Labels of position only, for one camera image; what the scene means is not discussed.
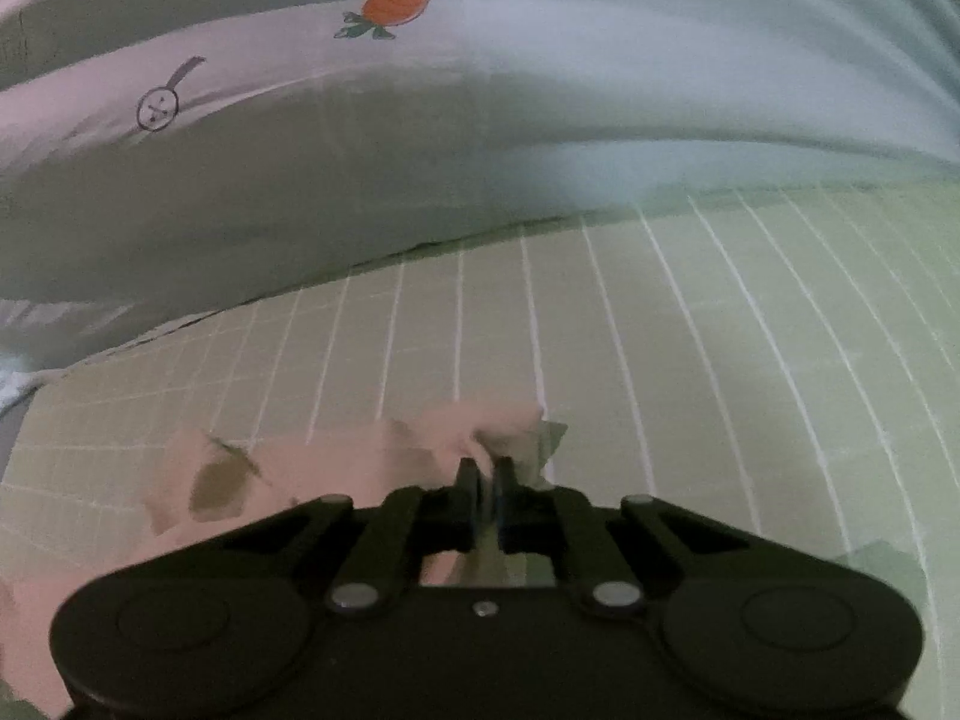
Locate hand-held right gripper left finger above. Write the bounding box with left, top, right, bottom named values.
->
left=217, top=459, right=482, bottom=611

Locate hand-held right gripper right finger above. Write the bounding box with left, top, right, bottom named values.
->
left=496, top=457, right=751, bottom=608

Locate beige garment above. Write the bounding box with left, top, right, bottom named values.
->
left=0, top=401, right=569, bottom=717

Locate carrot print pale sheet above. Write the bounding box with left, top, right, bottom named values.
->
left=0, top=0, right=960, bottom=395

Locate grey bed frame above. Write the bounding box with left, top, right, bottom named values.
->
left=0, top=399, right=35, bottom=481

